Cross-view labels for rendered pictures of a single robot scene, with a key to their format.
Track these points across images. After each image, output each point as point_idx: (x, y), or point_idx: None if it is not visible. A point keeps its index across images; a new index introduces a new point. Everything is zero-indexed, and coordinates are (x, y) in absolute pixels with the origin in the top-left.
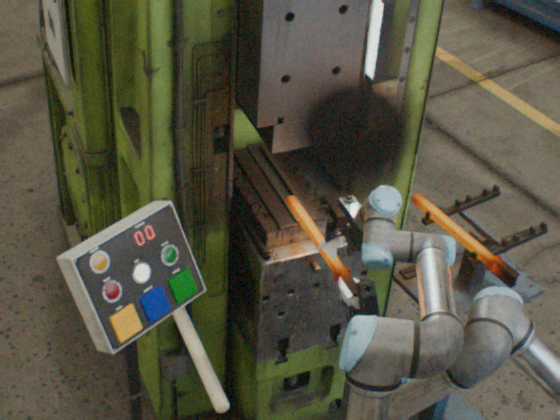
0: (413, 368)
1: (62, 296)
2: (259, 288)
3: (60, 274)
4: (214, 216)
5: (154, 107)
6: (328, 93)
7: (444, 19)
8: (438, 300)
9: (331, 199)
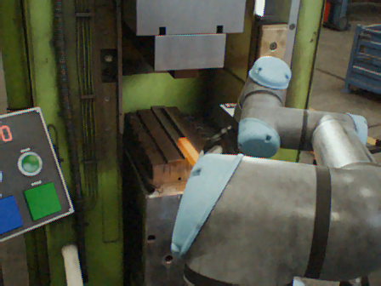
0: (317, 248)
1: (7, 259)
2: (145, 225)
3: (11, 242)
4: (105, 153)
5: (32, 14)
6: (213, 6)
7: (322, 98)
8: (355, 157)
9: (222, 145)
